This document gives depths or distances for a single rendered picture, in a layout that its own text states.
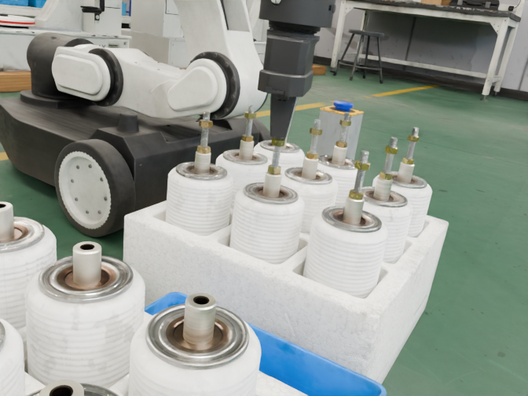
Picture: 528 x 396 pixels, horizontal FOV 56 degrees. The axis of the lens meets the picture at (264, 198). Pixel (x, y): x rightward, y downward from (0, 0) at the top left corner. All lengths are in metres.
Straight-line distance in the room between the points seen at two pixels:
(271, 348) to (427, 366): 0.31
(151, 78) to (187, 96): 0.16
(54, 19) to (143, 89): 1.79
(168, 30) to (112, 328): 3.07
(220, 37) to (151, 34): 2.38
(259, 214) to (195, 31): 0.58
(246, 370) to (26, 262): 0.23
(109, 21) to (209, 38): 2.01
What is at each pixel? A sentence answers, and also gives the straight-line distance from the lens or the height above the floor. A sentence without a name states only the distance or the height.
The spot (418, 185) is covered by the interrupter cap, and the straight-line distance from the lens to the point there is 0.83.
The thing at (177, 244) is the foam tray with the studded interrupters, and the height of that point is 0.17.
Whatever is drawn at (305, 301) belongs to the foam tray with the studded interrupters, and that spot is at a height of 0.16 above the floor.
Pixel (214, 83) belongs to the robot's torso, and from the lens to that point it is 1.04.
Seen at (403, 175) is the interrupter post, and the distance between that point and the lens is 0.83.
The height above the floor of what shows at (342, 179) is 0.24.
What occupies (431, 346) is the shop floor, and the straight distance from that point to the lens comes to 0.90.
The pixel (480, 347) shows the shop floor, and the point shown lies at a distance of 0.94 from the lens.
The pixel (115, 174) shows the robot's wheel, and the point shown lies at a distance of 1.00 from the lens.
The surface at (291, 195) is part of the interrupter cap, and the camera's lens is 0.67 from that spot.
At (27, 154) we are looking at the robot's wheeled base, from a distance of 1.33.
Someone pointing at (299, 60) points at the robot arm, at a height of 0.43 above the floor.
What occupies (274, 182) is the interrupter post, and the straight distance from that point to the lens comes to 0.66.
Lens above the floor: 0.48
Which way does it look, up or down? 20 degrees down
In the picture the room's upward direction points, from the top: 8 degrees clockwise
